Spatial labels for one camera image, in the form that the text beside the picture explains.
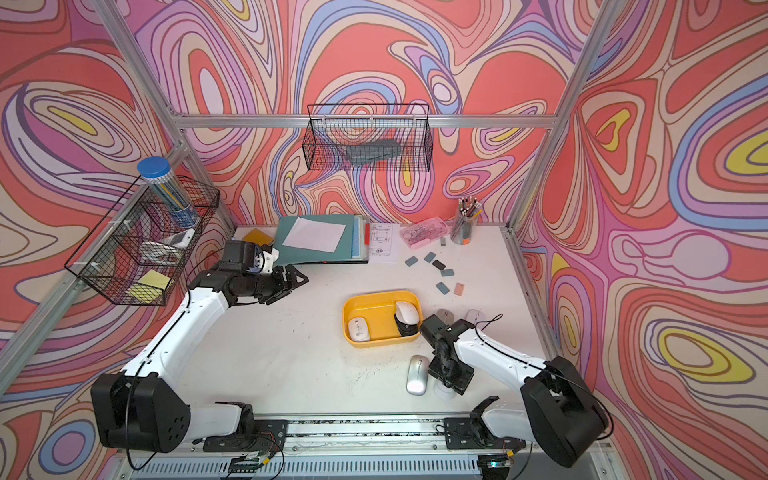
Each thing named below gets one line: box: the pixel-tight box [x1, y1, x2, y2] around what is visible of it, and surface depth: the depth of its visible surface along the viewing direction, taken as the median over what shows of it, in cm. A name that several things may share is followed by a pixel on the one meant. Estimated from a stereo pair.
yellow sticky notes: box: [125, 269, 171, 303], surface depth 68 cm
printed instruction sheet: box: [369, 222, 401, 263], surface depth 117 cm
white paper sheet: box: [282, 217, 346, 253], surface depth 118 cm
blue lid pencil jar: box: [137, 156, 199, 229], surface depth 76 cm
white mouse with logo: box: [434, 380, 456, 401], surface depth 80 cm
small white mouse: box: [348, 317, 371, 342], surface depth 91 cm
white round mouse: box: [464, 308, 486, 325], surface depth 95 cm
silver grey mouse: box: [406, 355, 429, 396], surface depth 84 cm
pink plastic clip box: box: [400, 217, 450, 249], surface depth 121 cm
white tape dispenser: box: [160, 228, 195, 249], surface depth 75 cm
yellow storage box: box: [342, 289, 424, 349], surface depth 95 cm
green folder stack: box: [274, 214, 370, 265], surface depth 114 cm
